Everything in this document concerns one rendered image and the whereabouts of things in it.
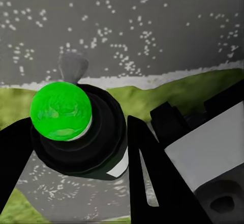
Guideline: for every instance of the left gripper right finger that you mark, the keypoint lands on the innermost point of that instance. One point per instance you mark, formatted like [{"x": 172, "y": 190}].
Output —
[{"x": 177, "y": 203}]

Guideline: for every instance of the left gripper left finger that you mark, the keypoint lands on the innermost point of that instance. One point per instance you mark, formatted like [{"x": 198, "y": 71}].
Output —
[{"x": 15, "y": 150}]

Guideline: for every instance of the insectifuge atomizer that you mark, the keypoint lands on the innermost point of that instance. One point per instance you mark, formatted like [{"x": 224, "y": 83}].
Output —
[{"x": 79, "y": 130}]

